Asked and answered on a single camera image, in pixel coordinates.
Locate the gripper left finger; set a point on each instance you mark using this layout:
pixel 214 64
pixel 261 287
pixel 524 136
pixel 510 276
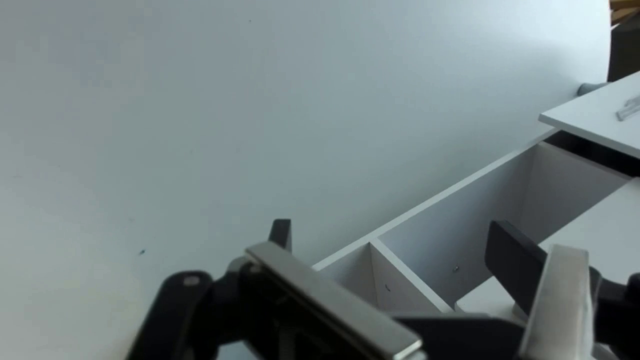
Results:
pixel 200 320

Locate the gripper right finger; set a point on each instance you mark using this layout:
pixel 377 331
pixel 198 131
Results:
pixel 560 300

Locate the white cabinet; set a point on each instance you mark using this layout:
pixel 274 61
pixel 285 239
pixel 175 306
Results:
pixel 450 235

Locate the white cabinet door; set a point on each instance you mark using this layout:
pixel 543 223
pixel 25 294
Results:
pixel 595 117

